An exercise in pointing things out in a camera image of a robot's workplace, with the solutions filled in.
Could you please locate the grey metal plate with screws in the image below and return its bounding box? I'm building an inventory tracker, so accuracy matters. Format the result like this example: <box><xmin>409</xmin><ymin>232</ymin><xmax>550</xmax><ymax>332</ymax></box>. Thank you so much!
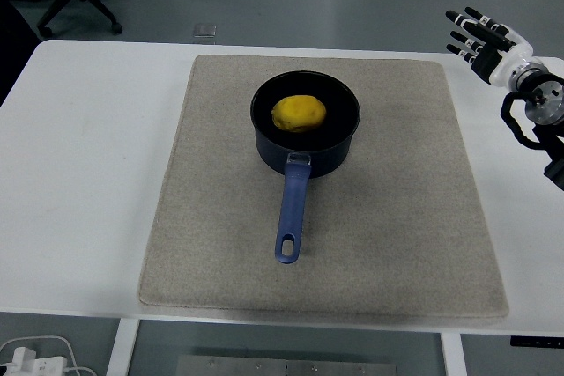
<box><xmin>175</xmin><ymin>354</ymin><xmax>400</xmax><ymax>376</ymax></box>

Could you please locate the beige fabric mat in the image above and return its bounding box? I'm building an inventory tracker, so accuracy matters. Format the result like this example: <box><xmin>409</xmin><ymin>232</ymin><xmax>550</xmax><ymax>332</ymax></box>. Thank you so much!
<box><xmin>138</xmin><ymin>54</ymin><xmax>511</xmax><ymax>318</ymax></box>

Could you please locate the blue pot with handle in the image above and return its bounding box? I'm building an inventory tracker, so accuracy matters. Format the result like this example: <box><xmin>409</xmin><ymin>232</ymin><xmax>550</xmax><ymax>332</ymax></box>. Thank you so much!
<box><xmin>250</xmin><ymin>70</ymin><xmax>362</xmax><ymax>266</ymax></box>

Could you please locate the white power adapter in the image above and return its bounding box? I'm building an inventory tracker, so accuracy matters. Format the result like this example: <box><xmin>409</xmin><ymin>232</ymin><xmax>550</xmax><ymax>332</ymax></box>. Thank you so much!
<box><xmin>0</xmin><ymin>346</ymin><xmax>67</xmax><ymax>376</ymax></box>

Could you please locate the black table control panel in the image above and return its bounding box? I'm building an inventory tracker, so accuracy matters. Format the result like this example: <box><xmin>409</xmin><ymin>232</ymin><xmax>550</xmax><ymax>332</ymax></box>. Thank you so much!
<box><xmin>510</xmin><ymin>336</ymin><xmax>564</xmax><ymax>348</ymax></box>

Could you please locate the yellow potato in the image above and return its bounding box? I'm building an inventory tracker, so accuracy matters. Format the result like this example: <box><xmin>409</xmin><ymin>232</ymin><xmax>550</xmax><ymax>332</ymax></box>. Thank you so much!
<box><xmin>270</xmin><ymin>93</ymin><xmax>328</xmax><ymax>134</ymax></box>

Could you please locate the white table leg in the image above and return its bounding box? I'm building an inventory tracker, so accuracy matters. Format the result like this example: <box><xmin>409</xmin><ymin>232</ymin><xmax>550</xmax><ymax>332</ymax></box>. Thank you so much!
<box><xmin>107</xmin><ymin>317</ymin><xmax>141</xmax><ymax>376</ymax></box>
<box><xmin>439</xmin><ymin>331</ymin><xmax>468</xmax><ymax>376</ymax></box>

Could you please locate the person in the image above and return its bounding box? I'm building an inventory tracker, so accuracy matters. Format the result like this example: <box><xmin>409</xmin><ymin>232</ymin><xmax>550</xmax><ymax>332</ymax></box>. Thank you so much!
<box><xmin>0</xmin><ymin>0</ymin><xmax>39</xmax><ymax>107</ymax></box>

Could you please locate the white cable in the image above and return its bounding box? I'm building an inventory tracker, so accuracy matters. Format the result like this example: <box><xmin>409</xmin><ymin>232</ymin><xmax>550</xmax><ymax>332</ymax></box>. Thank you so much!
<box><xmin>0</xmin><ymin>335</ymin><xmax>96</xmax><ymax>376</ymax></box>

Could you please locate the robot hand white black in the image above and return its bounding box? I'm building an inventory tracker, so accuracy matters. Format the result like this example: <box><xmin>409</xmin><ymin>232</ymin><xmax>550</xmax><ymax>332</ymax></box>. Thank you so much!
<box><xmin>444</xmin><ymin>6</ymin><xmax>535</xmax><ymax>86</ymax></box>

